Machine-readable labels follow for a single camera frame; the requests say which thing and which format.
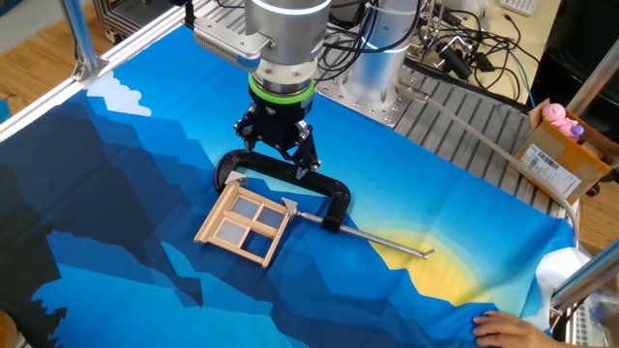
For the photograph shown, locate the pink plastic toy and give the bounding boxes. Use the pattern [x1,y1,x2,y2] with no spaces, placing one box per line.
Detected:
[541,102,581,140]

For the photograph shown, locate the wooden window frame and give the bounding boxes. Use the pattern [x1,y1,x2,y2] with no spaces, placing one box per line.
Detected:
[193,182,293,269]

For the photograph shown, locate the blue mountain print tablecloth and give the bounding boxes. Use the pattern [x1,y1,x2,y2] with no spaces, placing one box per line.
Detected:
[0,23,596,348]

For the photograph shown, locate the long aluminium table rail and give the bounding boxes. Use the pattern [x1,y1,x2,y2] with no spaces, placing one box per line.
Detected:
[0,0,209,142]

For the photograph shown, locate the beige desk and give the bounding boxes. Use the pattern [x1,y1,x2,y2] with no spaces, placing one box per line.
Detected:
[410,0,563,105]

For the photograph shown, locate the black striped profile cart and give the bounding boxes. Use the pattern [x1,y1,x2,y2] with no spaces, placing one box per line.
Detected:
[91,0,188,44]

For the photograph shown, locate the clear plastic bag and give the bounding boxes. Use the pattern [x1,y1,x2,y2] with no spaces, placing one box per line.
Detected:
[579,288,619,348]

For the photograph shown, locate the black desk cable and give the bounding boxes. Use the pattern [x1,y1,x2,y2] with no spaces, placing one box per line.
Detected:
[471,13,541,92]

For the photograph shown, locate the small black power adapter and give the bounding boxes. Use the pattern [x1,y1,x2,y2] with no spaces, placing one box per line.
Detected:
[472,50,495,73]

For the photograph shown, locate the thick aluminium profile bar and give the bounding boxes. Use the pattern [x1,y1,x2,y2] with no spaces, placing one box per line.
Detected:
[548,250,619,314]

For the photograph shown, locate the black camera cable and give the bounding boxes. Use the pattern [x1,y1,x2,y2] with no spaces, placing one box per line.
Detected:
[168,0,246,29]

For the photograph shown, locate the person's bare hand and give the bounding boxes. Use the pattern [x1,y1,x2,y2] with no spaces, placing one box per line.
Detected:
[471,310,553,348]

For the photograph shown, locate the wooden sash with frosted pane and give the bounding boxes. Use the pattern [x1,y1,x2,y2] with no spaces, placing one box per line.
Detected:
[211,191,266,248]

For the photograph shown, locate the black C-clamp with screw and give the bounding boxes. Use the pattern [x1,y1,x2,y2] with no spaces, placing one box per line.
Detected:
[214,148,436,261]

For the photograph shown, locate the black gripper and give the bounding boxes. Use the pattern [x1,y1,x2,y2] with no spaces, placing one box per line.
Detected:
[234,95,322,181]

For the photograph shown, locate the slanted aluminium post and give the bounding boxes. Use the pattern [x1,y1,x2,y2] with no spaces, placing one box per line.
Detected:
[565,37,619,117]

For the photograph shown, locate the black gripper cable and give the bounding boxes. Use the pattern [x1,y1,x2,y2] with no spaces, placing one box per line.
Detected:
[316,0,422,82]

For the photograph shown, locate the blue cable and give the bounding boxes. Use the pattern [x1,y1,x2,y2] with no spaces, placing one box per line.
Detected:
[506,46,538,110]

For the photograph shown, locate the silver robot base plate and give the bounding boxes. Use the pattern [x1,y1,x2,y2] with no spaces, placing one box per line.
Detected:
[313,62,429,130]

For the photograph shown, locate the cardboard box with label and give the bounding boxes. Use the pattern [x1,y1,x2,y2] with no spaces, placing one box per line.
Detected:
[512,99,619,207]

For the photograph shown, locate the person's bare forearm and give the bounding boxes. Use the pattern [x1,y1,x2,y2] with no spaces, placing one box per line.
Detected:
[545,333,575,348]

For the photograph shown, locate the white keyboard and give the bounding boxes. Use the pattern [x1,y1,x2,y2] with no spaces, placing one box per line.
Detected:
[497,0,541,18]

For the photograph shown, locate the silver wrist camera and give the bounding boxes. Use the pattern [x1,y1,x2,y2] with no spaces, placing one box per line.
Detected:
[192,16,275,73]

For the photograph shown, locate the brown rounded object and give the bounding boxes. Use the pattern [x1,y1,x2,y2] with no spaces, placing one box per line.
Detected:
[0,308,19,348]

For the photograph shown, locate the upright aluminium post with bracket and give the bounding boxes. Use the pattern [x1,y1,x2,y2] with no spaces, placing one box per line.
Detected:
[58,0,108,82]

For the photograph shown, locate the black cabinet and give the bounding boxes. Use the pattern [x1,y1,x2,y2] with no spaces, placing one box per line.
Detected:
[530,0,619,131]

